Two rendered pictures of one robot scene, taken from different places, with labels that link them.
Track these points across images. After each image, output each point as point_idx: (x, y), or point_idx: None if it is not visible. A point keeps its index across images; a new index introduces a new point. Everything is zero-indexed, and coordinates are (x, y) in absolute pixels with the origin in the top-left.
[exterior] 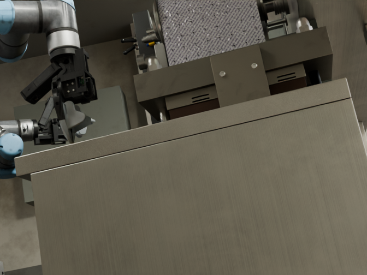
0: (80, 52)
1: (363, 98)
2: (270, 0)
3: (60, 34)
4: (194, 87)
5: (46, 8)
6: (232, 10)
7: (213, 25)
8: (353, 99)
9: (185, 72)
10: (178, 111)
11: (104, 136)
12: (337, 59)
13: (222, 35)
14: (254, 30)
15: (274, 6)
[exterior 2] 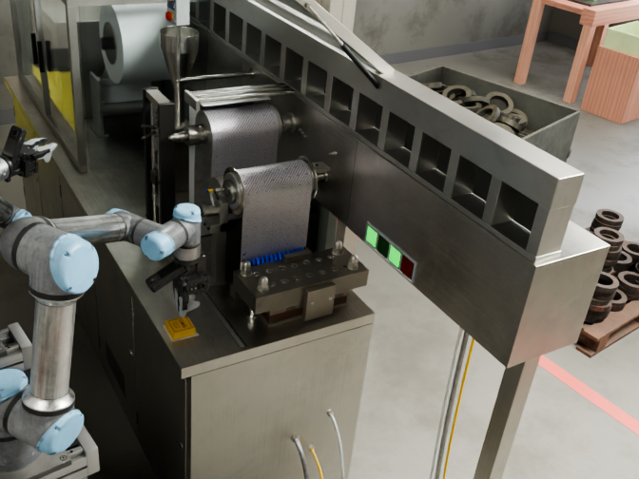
0: (203, 258)
1: None
2: None
3: (195, 250)
4: (290, 304)
5: (190, 234)
6: (294, 202)
7: (279, 213)
8: None
9: (288, 296)
10: (275, 316)
11: (243, 351)
12: None
13: (282, 220)
14: (303, 219)
15: (283, 130)
